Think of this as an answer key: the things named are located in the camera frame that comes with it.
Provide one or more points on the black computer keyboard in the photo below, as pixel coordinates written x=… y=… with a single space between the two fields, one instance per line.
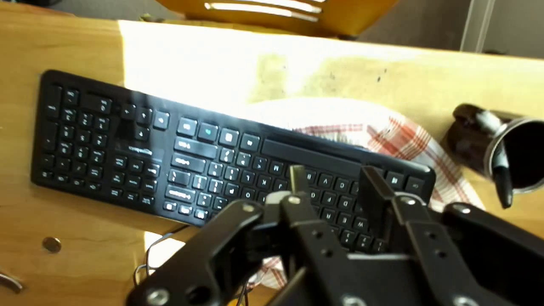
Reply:
x=141 y=146

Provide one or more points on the black marker pen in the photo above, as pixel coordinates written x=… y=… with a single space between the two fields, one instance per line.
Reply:
x=501 y=170

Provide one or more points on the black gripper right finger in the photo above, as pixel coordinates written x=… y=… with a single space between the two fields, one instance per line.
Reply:
x=481 y=255

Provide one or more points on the red white checked cloth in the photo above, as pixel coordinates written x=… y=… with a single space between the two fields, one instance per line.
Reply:
x=408 y=141

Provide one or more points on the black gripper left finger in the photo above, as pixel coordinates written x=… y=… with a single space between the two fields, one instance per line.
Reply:
x=226 y=248

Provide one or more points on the yellow wooden chair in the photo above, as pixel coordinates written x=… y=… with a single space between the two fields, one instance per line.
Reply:
x=272 y=17

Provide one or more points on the dark brown mug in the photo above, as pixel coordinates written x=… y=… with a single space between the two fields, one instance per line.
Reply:
x=469 y=145

